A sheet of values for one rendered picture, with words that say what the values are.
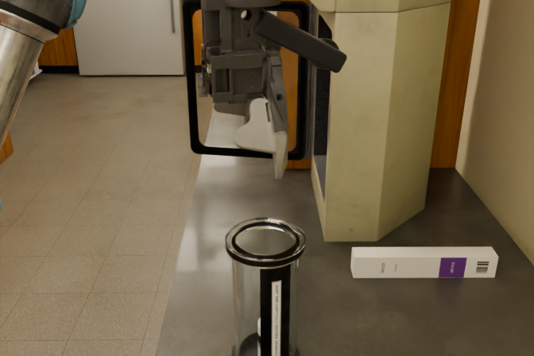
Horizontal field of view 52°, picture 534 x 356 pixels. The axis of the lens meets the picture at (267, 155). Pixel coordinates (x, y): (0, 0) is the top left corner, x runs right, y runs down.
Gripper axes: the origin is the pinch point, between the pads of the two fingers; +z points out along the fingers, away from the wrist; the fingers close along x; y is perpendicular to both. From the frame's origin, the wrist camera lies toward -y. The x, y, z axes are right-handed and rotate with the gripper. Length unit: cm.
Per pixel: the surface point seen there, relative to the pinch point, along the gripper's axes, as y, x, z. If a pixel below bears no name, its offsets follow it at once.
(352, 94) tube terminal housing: -24.8, -29.2, 2.5
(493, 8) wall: -72, -54, -8
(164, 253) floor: 4, -182, 128
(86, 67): 49, -554, 117
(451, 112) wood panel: -66, -56, 19
